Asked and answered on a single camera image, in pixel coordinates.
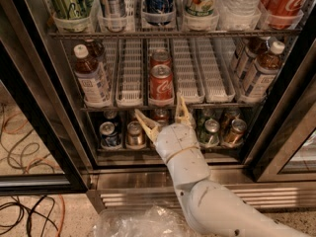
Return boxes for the rear right tea bottle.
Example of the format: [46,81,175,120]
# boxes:
[230,37,270,80]

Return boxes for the red coke can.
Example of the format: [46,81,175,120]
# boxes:
[150,64,173,101]
[149,49,172,67]

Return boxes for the green can bottom shelf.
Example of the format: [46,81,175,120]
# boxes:
[198,118,220,147]

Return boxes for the fridge glass door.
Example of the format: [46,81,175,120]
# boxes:
[0,0,90,196]
[247,4,316,183]

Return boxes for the bronze can bottom shelf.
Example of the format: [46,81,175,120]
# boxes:
[223,118,247,145]

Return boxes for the left fridge glass door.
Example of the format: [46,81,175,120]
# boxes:
[0,0,90,196]

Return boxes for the large coke can top shelf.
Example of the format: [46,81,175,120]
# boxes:
[261,0,305,30]

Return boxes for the blue can bottom shelf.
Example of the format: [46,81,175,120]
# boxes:
[99,121,120,147]

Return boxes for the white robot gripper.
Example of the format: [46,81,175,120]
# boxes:
[134,92,210,190]

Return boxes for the front left tea bottle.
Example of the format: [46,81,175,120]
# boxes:
[74,44,110,106]

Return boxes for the silver can top shelf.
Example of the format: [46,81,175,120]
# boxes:
[100,0,126,18]

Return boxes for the clear plastic bin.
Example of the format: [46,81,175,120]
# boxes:
[94,205,198,237]

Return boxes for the rear left tea bottle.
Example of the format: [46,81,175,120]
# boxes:
[85,39,111,79]

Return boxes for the red can bottom shelf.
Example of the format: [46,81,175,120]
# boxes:
[156,119,170,127]

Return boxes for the tea bottle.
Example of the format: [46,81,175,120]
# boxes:
[242,40,285,98]
[230,37,270,80]
[74,44,110,106]
[85,39,111,79]

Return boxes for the orange floor cable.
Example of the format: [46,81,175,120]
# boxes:
[53,195,66,237]

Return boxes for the white empty shelf tray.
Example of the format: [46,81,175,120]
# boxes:
[196,39,235,104]
[116,39,143,108]
[171,39,205,104]

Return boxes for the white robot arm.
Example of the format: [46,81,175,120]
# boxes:
[135,96,310,237]

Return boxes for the gold can bottom shelf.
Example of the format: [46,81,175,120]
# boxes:
[127,120,145,146]

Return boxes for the right fridge glass door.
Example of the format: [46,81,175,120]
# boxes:
[247,4,316,183]

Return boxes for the black floor cable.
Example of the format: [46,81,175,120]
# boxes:
[0,195,60,237]

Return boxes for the front right tea bottle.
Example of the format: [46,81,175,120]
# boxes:
[242,40,285,98]

